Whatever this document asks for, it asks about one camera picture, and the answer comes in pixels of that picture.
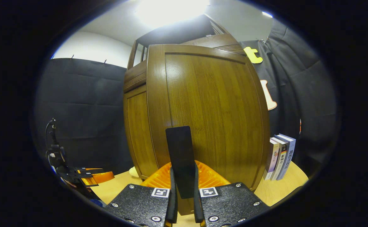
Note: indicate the wooden shoe cabinet door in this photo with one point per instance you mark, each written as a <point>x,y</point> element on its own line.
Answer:
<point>212,104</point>
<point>139,132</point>

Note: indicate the large rectangular ceiling light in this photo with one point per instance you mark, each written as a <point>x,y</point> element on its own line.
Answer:
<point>171,11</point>

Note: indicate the black backdrop cloth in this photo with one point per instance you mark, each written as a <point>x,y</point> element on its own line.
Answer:
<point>86,104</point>

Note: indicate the dark spine book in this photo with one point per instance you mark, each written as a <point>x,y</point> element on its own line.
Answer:
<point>281,157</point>

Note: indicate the cream crumpled cloth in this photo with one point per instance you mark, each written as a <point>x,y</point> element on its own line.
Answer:
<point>134,172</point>

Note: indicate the small ceiling light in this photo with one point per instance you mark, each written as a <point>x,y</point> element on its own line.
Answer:
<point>267,14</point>

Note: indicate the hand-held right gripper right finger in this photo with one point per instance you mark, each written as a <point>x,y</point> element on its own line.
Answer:
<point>198,205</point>

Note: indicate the wooden double-door shoe cabinet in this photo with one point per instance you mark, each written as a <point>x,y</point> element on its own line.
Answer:
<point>135,75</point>

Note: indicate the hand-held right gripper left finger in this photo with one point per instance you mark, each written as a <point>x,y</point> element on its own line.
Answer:
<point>172,201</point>

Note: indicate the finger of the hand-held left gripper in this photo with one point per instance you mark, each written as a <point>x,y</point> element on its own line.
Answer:
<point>91,170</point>
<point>98,178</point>

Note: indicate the white cover book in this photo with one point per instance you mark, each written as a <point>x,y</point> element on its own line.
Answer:
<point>271,160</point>

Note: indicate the blue spine book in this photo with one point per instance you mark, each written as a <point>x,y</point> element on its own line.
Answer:
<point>289,154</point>

